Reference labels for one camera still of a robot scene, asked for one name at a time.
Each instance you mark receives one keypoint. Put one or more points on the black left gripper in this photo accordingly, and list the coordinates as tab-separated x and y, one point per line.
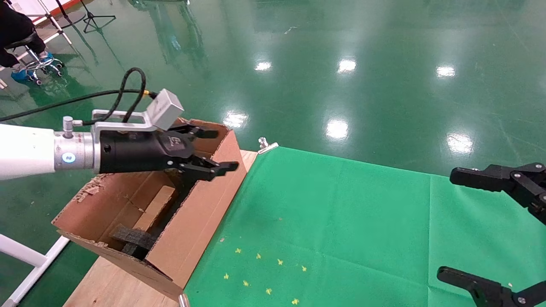
136	151

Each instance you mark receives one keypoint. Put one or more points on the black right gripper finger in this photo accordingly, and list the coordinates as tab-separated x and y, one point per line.
524	183
486	290

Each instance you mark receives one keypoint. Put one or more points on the white and silver left arm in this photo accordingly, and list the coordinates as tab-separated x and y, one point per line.
25	151

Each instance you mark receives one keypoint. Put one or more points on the large open cardboard carton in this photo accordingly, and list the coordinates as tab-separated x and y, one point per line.
200	221

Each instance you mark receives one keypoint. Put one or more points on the green table cloth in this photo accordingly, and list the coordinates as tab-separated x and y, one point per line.
341	221

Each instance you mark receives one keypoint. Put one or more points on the black tripod stand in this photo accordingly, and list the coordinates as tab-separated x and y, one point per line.
91	16

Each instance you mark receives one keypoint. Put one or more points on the chrome wheeled stool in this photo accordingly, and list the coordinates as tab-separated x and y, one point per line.
40	64

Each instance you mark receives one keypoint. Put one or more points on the black round base stand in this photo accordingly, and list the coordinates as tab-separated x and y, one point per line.
70	19

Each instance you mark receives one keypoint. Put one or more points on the seated person in black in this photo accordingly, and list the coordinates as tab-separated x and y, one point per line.
13	25

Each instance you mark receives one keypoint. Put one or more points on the white metal frame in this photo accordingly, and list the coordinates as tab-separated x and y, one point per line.
21	252

